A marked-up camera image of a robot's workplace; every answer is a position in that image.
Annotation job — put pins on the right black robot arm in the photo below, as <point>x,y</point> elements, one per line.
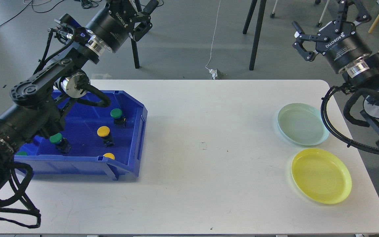
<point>361,76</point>

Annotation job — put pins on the light green plate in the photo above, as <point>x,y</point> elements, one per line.
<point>301,124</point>

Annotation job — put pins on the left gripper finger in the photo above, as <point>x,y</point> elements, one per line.
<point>150,7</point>
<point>141,30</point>

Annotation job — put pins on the black tripod legs right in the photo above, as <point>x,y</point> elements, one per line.
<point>258,28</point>

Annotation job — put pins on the yellow button at bin front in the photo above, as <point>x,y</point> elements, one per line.
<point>109,155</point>

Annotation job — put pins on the green push button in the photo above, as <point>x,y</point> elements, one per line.
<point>61,143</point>

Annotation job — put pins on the yellow push button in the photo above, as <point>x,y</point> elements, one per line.
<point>104,132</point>

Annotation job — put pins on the yellow plate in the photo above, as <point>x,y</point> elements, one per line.
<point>321,176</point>

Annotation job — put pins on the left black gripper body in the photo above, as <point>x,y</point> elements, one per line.
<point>114,23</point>

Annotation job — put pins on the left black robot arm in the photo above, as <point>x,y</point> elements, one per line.
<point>41,103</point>

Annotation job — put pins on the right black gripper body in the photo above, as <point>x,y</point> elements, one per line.
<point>342,47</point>

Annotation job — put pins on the black tripod leg left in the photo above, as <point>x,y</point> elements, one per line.
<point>135,52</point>

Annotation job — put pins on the blue plastic bin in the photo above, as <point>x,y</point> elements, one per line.
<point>86,154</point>

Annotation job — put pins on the green button near bin wall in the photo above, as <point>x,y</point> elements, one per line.
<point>118,117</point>

